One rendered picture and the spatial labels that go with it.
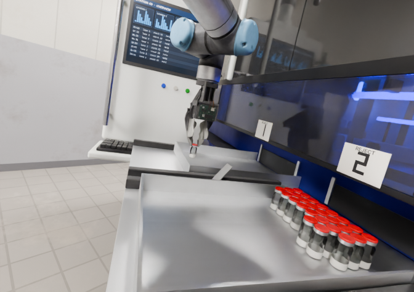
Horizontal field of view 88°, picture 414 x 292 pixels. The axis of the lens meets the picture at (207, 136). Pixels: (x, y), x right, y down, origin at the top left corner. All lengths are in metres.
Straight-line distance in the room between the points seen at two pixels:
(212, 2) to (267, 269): 0.43
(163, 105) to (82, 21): 2.00
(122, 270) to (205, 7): 0.42
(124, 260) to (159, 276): 0.05
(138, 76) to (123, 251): 0.90
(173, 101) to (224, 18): 0.69
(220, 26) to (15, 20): 2.49
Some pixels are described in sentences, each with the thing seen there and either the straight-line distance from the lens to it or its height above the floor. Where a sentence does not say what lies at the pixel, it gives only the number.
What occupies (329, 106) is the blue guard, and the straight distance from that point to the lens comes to 0.55.
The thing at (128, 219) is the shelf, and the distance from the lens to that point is 0.36.
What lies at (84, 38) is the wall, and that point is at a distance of 2.94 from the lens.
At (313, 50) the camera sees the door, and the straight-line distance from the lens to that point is 0.67.
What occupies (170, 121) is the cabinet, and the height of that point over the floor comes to 0.94.
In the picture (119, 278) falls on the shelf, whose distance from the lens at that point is 0.28.
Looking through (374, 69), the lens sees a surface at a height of 1.19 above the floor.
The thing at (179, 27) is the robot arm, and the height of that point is 1.24.
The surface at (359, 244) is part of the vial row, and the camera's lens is 0.40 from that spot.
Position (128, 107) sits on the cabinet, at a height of 0.97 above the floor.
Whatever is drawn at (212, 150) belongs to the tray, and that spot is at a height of 0.90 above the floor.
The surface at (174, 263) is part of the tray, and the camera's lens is 0.29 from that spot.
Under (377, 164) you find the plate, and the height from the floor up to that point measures 1.03.
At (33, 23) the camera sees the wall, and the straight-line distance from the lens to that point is 2.84.
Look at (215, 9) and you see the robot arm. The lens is 0.46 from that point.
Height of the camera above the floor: 1.07
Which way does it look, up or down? 9 degrees down
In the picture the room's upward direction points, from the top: 11 degrees clockwise
